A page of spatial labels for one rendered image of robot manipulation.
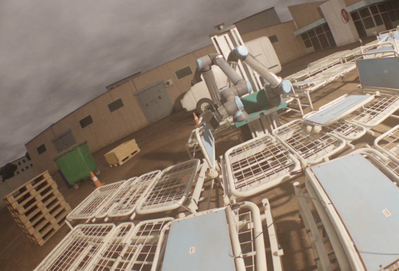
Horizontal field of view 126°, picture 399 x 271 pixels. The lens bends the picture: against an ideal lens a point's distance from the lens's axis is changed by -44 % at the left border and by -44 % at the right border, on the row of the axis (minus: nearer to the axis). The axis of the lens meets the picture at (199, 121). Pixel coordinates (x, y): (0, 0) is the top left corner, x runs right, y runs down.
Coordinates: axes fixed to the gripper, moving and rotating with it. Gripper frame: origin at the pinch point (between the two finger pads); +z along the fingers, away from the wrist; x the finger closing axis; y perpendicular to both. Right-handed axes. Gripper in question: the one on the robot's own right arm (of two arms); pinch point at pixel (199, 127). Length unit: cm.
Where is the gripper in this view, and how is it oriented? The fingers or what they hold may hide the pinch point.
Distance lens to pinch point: 125.1
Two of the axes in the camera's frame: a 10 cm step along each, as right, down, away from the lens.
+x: -5.6, -8.2, -1.4
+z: -8.3, 5.4, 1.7
